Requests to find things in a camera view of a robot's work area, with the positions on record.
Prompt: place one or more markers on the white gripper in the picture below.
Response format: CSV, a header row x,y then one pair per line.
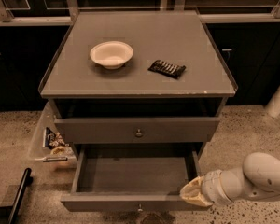
x,y
212,185

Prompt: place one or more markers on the grey drawer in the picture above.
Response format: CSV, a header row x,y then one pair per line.
x,y
136,130
132,179

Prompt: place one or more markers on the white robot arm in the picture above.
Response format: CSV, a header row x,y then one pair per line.
x,y
256,179

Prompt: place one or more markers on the grey top drawer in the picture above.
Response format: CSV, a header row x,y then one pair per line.
x,y
136,130

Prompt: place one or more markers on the grey drawer cabinet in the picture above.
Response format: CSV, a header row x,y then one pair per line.
x,y
76,87

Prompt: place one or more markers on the black snack packet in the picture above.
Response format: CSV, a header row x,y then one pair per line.
x,y
167,69

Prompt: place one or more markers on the snack bags in bin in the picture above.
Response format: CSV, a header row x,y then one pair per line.
x,y
55,144

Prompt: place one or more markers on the clear plastic storage bin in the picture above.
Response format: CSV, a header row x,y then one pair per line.
x,y
36,151

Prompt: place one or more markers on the white paper bowl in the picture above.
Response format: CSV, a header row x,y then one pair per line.
x,y
111,54

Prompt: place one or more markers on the black bar on floor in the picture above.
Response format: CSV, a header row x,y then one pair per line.
x,y
26,180

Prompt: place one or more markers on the white post at right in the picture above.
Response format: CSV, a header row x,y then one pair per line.
x,y
273,107

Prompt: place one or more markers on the metal railing frame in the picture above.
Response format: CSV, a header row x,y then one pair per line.
x,y
14,12

